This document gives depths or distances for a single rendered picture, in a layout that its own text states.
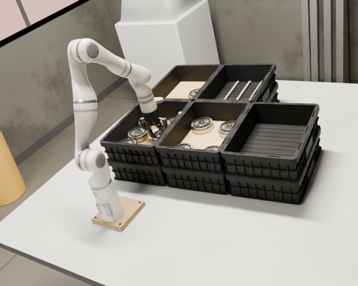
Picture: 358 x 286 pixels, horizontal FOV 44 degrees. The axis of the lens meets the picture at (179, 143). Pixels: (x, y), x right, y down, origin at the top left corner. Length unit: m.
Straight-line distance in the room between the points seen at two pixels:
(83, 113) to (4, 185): 1.99
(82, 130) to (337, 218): 1.00
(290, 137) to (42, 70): 2.83
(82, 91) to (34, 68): 2.50
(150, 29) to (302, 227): 2.45
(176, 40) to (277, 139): 1.89
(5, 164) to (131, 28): 1.49
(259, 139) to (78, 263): 0.90
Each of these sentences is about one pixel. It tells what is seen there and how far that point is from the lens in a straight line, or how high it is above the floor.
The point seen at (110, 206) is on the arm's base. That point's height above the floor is 0.80.
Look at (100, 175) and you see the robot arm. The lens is 1.75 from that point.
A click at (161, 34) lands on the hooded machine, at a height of 0.78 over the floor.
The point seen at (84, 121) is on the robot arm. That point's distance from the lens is 1.72.
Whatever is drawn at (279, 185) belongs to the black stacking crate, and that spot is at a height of 0.80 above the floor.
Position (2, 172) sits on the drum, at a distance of 3.56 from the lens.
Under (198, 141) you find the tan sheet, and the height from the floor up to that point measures 0.83.
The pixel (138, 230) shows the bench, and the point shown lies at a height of 0.70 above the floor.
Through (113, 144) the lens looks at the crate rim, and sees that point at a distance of 1.98.
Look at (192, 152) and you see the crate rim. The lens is 1.77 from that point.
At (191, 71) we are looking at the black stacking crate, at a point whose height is 0.89.
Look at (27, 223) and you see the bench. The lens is 2.14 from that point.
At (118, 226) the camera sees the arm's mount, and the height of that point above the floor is 0.72.
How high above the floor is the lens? 1.89
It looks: 31 degrees down
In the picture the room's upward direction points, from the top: 15 degrees counter-clockwise
